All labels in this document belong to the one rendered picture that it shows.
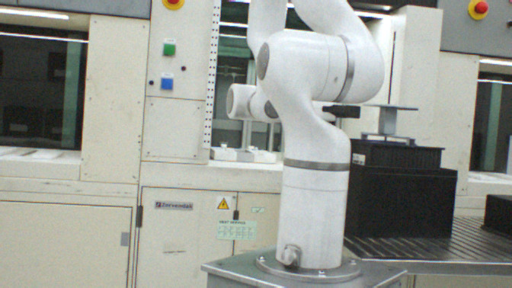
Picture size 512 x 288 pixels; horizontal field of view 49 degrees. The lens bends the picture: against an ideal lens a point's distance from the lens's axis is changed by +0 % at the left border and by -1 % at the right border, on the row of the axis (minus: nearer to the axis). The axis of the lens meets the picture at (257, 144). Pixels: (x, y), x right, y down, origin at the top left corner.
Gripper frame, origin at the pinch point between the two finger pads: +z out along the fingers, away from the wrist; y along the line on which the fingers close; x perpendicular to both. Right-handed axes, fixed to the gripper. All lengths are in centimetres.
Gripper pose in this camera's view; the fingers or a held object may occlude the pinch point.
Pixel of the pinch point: (347, 111)
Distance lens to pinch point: 146.6
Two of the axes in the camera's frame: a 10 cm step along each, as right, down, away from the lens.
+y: 3.3, 0.6, -9.4
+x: 0.8, -10.0, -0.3
